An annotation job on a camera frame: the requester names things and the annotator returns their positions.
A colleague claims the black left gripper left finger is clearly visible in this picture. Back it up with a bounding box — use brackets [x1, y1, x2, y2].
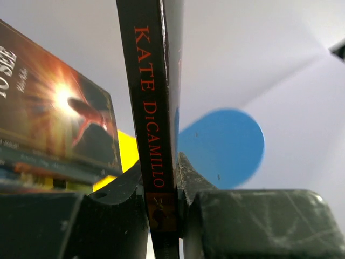
[1, 163, 148, 258]

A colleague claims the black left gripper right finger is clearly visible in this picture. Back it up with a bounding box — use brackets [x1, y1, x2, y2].
[177, 153, 344, 258]

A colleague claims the Little Women book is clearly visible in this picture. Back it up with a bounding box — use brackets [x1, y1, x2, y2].
[1, 139, 106, 185]

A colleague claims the Three Days to See book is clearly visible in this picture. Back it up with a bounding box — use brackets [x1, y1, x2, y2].
[1, 22, 122, 176]

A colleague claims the orange Leonard Tolane book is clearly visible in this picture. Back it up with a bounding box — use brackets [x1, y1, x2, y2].
[116, 0, 184, 258]

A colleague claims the A Tale of Two Cities book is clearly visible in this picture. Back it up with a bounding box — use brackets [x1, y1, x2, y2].
[1, 160, 93, 193]

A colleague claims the blue yellow wooden bookshelf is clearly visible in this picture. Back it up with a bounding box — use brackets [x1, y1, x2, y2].
[91, 107, 266, 193]

